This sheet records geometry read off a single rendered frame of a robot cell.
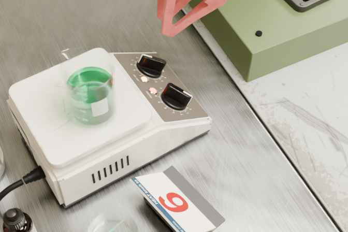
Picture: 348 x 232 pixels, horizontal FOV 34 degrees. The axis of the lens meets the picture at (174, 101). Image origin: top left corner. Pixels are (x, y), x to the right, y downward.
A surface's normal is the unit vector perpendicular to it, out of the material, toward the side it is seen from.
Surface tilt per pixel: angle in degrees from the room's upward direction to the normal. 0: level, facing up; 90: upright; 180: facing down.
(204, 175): 0
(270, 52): 90
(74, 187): 90
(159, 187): 40
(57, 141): 0
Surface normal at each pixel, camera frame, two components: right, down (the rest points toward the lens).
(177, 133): 0.54, 0.68
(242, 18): 0.03, -0.59
